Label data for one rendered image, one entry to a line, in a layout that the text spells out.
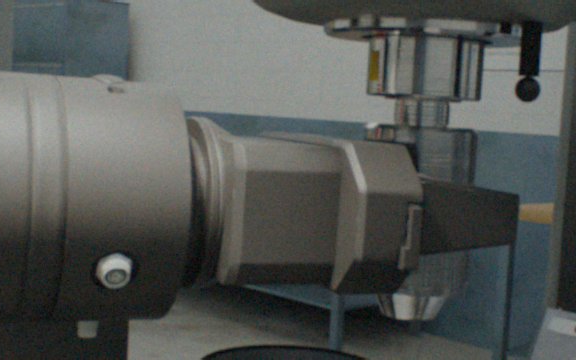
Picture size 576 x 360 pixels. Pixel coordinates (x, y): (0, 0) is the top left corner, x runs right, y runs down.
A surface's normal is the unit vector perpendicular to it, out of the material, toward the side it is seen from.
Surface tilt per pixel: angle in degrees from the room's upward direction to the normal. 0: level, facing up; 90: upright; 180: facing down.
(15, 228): 98
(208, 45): 90
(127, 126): 50
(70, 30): 90
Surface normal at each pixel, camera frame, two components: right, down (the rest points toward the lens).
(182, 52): -0.73, 0.01
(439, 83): 0.10, 0.08
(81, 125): 0.33, -0.58
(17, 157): 0.38, -0.29
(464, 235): 0.37, 0.09
